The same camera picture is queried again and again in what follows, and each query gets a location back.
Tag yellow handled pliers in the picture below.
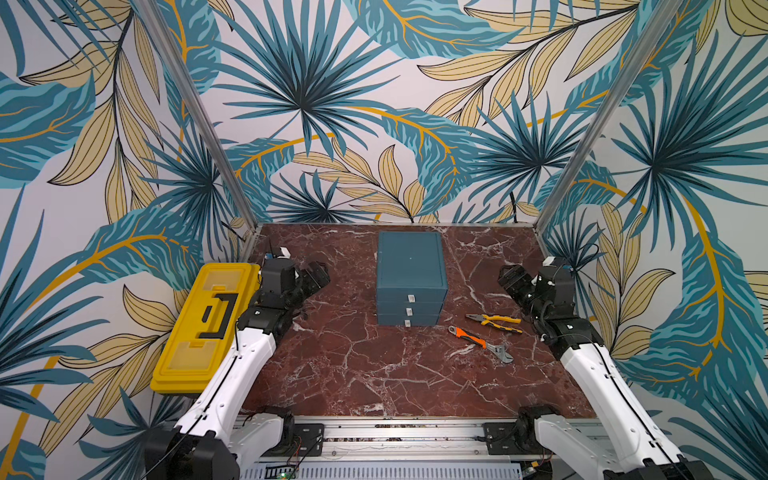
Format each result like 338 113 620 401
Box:
465 314 523 334

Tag teal drawer cabinet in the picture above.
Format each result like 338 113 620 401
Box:
376 231 448 327

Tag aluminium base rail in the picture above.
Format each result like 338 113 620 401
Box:
143 416 655 480

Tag orange adjustable wrench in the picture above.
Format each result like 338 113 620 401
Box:
448 326 514 364

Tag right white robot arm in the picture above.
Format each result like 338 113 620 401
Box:
498 257 713 479

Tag yellow plastic toolbox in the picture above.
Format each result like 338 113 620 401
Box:
150 263 260 395

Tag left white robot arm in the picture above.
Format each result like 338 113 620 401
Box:
144 257 330 479

